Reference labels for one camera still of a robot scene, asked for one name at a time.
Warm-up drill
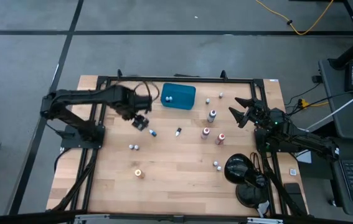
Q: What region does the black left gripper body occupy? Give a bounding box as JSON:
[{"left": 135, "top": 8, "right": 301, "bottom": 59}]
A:
[{"left": 131, "top": 114, "right": 150, "bottom": 132}]

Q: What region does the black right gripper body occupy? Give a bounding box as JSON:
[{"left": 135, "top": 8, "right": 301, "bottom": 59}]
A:
[{"left": 248, "top": 99, "right": 277, "bottom": 128}]

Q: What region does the teal plastic bin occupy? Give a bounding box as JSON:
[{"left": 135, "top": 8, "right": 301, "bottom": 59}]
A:
[{"left": 160, "top": 82, "right": 197, "bottom": 110}]

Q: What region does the yellow plug connector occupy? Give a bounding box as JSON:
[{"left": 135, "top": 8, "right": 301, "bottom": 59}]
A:
[{"left": 297, "top": 98, "right": 329, "bottom": 108}]

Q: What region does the black desk lamp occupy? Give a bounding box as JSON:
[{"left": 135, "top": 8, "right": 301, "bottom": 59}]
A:
[{"left": 224, "top": 153, "right": 270, "bottom": 209}]

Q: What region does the white rod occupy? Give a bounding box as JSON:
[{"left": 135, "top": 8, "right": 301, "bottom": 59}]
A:
[{"left": 305, "top": 83, "right": 353, "bottom": 131}]

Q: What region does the black phone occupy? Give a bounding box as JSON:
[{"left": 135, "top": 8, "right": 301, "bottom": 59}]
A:
[{"left": 283, "top": 182, "right": 308, "bottom": 215}]

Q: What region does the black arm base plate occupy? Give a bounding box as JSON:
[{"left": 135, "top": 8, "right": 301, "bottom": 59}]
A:
[
  {"left": 60, "top": 124, "right": 106, "bottom": 149},
  {"left": 255, "top": 127, "right": 299, "bottom": 153}
]

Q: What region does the black metal table frame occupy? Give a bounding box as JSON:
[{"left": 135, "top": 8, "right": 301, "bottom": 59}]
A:
[{"left": 47, "top": 68, "right": 309, "bottom": 218}]

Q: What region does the yellow floor cable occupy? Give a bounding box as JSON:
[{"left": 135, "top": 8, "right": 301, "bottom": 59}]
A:
[{"left": 255, "top": 0, "right": 335, "bottom": 36}]

